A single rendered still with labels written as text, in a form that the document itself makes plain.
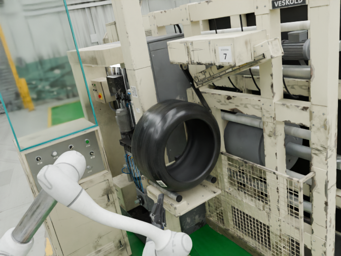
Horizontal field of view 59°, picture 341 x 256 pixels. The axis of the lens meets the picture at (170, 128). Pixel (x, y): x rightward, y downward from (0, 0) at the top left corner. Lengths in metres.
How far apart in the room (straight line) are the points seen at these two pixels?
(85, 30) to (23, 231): 9.47
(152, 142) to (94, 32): 9.33
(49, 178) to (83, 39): 9.61
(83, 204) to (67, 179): 0.13
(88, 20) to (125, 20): 8.91
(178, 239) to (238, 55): 0.93
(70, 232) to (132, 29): 1.53
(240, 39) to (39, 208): 1.29
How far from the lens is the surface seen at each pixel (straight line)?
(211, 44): 1.70
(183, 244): 1.37
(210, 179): 2.00
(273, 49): 1.65
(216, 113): 2.31
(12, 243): 1.80
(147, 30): 5.21
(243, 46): 1.63
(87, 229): 2.53
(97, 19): 10.90
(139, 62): 1.96
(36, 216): 1.67
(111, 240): 2.67
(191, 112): 1.75
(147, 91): 2.00
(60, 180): 1.35
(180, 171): 2.12
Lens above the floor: 1.91
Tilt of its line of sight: 19 degrees down
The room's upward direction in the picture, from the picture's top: 10 degrees counter-clockwise
